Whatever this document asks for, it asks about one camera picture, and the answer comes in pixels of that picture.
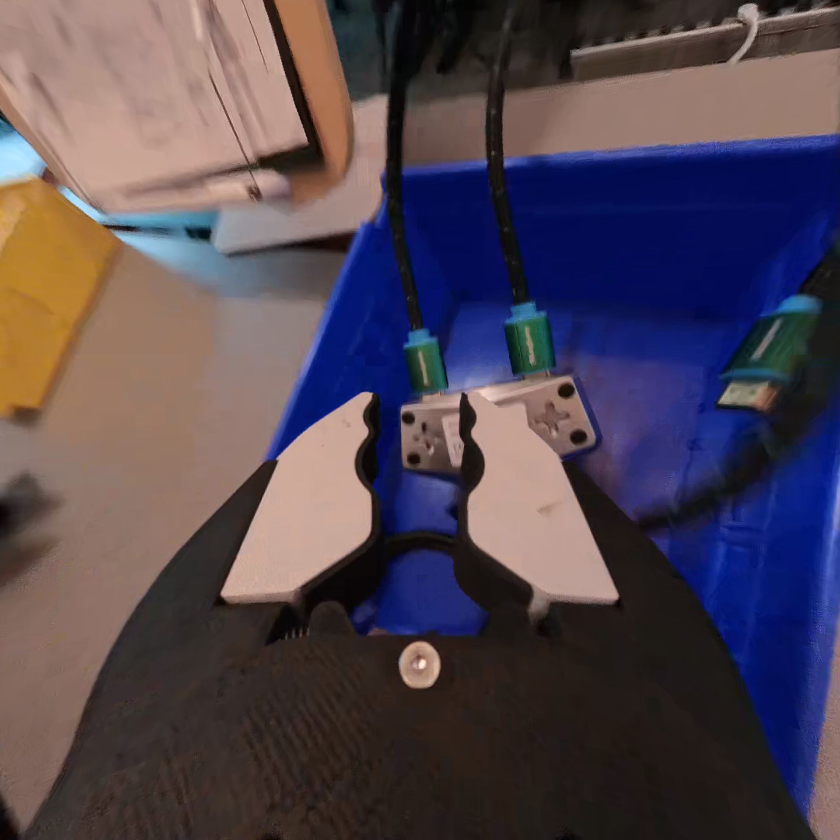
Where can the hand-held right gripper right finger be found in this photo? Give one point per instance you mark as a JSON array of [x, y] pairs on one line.
[[531, 512]]

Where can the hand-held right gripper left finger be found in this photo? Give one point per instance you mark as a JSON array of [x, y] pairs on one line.
[[308, 499]]

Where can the blue plastic bin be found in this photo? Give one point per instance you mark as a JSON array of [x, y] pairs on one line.
[[656, 229]]

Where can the yellow plastic bin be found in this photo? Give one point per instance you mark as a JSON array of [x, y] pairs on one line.
[[52, 295]]

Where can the wooden document stand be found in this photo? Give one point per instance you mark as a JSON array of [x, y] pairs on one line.
[[328, 98]]

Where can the printed paper sheets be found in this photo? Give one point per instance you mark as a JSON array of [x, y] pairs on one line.
[[131, 98]]

